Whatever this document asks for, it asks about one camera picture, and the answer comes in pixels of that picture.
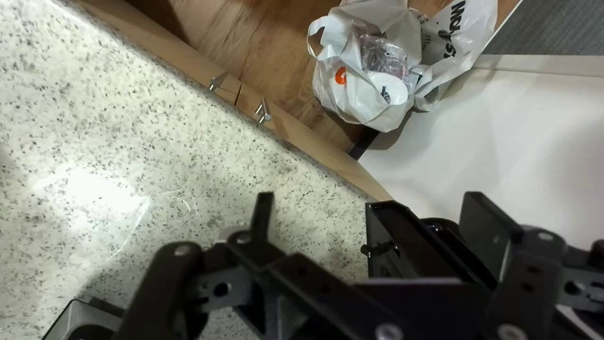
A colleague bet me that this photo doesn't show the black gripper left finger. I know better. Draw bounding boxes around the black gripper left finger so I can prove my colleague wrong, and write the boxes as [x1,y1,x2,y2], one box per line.
[114,242,207,340]

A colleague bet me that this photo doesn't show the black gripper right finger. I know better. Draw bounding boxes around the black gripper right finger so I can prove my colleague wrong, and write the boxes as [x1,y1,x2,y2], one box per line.
[461,191,565,340]

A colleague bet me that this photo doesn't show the white plastic bag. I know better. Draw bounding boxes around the white plastic bag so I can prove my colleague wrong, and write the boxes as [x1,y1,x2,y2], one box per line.
[307,0,499,133]

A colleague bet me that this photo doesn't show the wooden lower cabinet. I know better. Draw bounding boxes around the wooden lower cabinet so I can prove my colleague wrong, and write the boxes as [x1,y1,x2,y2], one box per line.
[69,0,526,203]

